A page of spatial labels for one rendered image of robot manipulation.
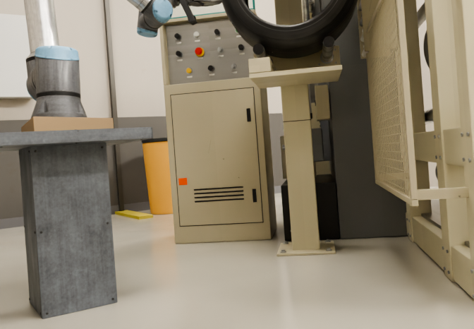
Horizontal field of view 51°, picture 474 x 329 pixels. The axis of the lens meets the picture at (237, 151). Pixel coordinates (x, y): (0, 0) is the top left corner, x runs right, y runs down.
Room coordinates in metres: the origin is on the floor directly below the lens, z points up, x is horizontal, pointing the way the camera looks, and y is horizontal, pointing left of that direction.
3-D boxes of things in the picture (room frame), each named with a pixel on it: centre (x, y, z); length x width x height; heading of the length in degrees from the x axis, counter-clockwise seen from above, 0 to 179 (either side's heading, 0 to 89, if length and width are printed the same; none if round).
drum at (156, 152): (4.48, 0.64, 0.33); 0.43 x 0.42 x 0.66; 122
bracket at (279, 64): (2.32, -0.31, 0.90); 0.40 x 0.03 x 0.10; 81
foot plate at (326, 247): (2.40, -0.30, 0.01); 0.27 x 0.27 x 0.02; 81
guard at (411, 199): (1.87, -0.57, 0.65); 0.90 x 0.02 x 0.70; 171
